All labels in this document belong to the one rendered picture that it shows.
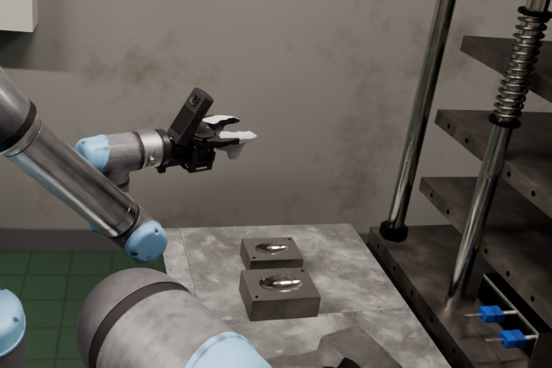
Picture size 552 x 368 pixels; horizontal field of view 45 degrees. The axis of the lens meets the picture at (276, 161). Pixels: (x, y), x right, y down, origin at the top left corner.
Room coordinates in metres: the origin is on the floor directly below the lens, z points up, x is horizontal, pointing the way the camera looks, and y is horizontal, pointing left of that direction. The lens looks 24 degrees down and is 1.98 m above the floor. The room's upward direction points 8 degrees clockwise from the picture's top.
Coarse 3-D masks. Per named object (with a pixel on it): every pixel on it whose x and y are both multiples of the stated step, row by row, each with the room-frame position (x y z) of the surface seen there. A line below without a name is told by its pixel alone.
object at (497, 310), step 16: (480, 288) 1.68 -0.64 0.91; (496, 288) 1.62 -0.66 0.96; (512, 288) 1.62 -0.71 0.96; (480, 304) 1.66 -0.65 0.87; (496, 304) 1.60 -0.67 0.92; (512, 304) 1.54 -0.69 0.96; (480, 320) 1.64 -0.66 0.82; (496, 320) 1.58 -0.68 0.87; (512, 320) 1.53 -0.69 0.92; (528, 320) 1.48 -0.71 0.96; (496, 336) 1.56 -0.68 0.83; (528, 336) 1.46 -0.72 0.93; (544, 336) 1.43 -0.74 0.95; (496, 352) 1.54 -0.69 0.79; (512, 352) 1.49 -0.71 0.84; (528, 352) 1.44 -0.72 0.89; (544, 352) 1.44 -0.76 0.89
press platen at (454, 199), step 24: (432, 192) 2.04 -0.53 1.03; (456, 192) 2.04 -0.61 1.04; (504, 192) 2.09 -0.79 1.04; (456, 216) 1.89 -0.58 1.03; (504, 216) 1.91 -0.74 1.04; (528, 216) 1.93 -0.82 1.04; (504, 240) 1.75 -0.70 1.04; (528, 240) 1.77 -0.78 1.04; (504, 264) 1.63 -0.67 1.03; (528, 264) 1.63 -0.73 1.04; (528, 288) 1.52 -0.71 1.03
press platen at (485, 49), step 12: (468, 36) 2.13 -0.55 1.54; (480, 36) 2.15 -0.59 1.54; (468, 48) 2.09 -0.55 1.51; (480, 48) 2.04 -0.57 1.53; (492, 48) 2.00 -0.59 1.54; (504, 48) 2.02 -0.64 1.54; (540, 48) 2.09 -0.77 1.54; (480, 60) 2.02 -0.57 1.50; (492, 60) 1.96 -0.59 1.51; (504, 60) 1.91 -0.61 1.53; (540, 60) 1.94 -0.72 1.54; (540, 72) 1.79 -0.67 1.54; (540, 84) 1.74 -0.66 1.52; (540, 96) 1.73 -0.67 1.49
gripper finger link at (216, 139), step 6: (210, 138) 1.23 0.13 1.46; (216, 138) 1.23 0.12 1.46; (222, 138) 1.24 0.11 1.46; (228, 138) 1.24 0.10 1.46; (234, 138) 1.25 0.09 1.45; (210, 144) 1.22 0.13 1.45; (216, 144) 1.22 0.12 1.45; (222, 144) 1.22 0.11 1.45; (228, 144) 1.23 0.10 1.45; (234, 144) 1.25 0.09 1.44
